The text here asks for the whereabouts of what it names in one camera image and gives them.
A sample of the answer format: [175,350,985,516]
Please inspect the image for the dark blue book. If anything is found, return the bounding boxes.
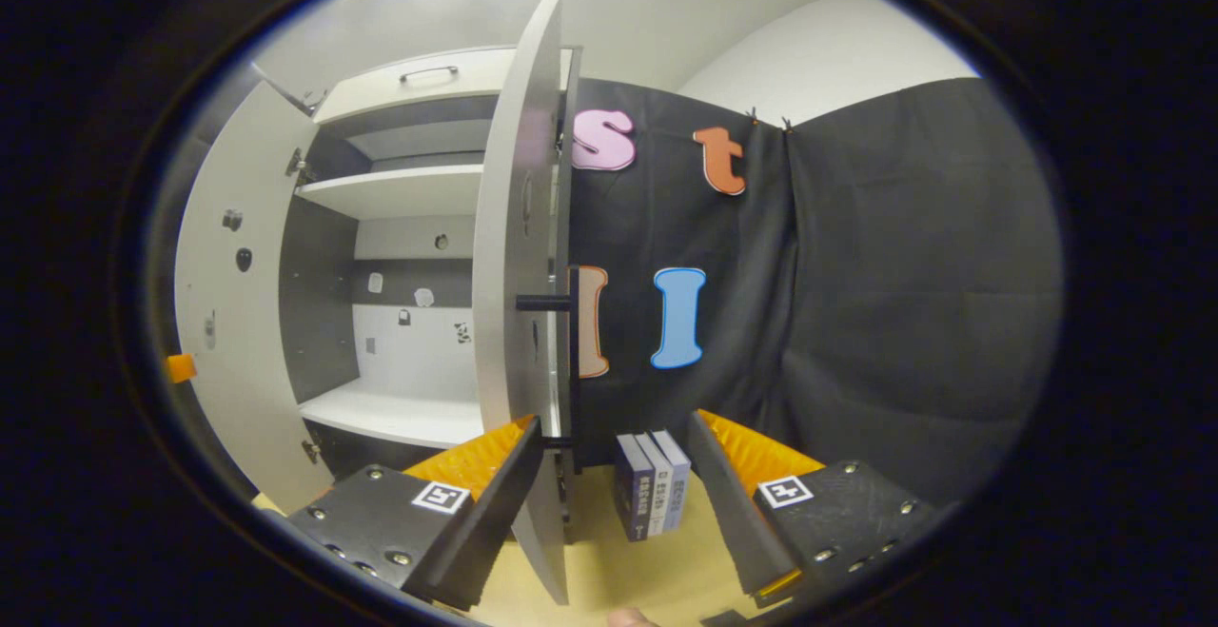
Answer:
[614,435,658,542]

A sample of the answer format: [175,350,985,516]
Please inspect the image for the black door handle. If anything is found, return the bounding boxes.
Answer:
[516,264,583,476]

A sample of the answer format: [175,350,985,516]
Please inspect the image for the white grey cabinet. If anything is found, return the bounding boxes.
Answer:
[279,45,583,485]

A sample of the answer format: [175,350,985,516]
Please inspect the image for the grey blue book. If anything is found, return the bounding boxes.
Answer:
[652,429,693,531]

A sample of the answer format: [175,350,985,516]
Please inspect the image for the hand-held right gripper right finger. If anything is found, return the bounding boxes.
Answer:
[687,408,943,599]

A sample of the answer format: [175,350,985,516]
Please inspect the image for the white cabinet shelf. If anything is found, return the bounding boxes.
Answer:
[298,378,486,449]
[295,164,486,221]

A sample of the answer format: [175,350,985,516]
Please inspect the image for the white book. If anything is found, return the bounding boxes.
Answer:
[636,433,677,538]

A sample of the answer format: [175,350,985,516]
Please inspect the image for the white cabinet door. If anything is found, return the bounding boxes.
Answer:
[174,80,334,514]
[473,0,583,606]

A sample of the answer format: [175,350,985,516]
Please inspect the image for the white cabinet drawer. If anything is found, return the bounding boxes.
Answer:
[312,47,577,126]

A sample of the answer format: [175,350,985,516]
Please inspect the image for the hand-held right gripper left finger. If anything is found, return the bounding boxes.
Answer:
[287,415,543,611]

